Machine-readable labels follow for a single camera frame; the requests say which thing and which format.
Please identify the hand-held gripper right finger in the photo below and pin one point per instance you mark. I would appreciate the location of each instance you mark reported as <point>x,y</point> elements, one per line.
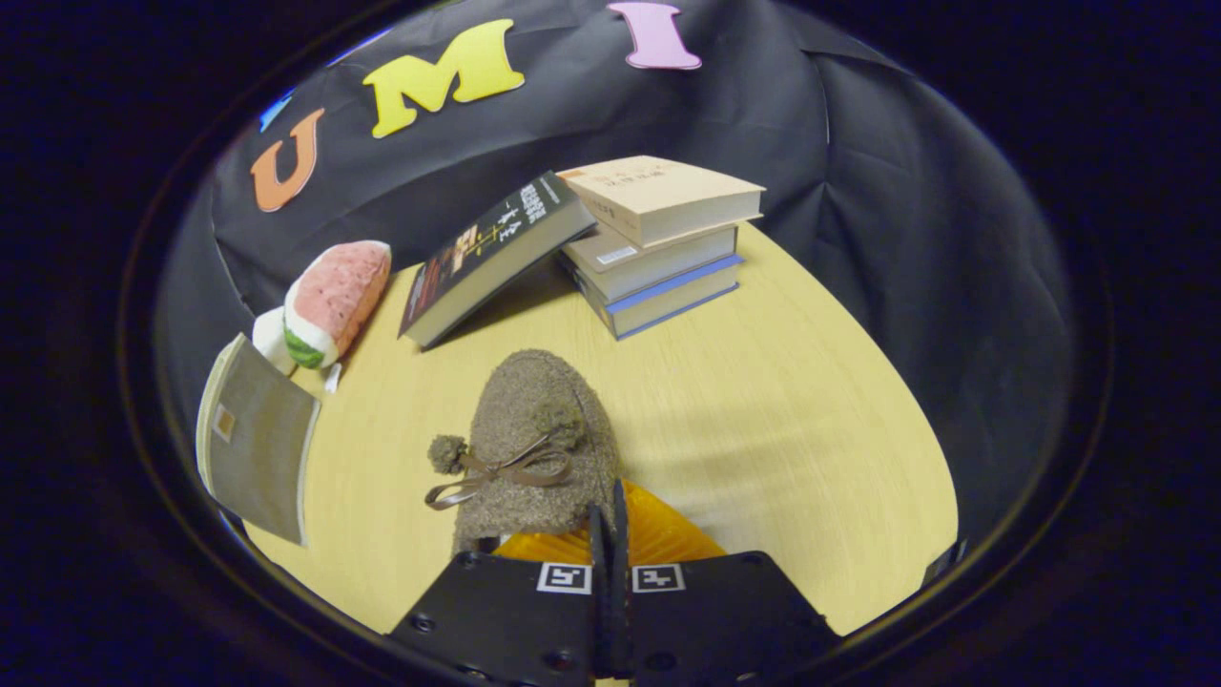
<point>715,620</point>

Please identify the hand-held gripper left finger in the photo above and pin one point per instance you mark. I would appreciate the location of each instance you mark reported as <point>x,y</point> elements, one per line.
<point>506,620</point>

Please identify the brown fuzzy shoe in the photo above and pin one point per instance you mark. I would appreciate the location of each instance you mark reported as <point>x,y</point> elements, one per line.
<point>534,410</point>

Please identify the grey fabric storage box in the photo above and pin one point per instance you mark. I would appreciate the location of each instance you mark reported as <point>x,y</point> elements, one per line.
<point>262,439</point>

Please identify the blue cover book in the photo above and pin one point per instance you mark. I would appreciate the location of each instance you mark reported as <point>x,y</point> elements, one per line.
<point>677,301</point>

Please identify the beige book with barcode label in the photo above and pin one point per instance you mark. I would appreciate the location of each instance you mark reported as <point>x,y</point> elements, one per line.
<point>658,267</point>

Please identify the black cover book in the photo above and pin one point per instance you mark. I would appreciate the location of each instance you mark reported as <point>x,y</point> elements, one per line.
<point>486,258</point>

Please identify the watermelon slice plush toy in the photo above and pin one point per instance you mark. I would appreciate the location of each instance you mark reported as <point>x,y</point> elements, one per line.
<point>334,296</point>

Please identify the white plush toy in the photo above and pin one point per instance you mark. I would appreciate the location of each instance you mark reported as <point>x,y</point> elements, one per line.
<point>269,339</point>

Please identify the thick tan cover book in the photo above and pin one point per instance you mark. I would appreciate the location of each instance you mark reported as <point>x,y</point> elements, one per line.
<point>668,191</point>

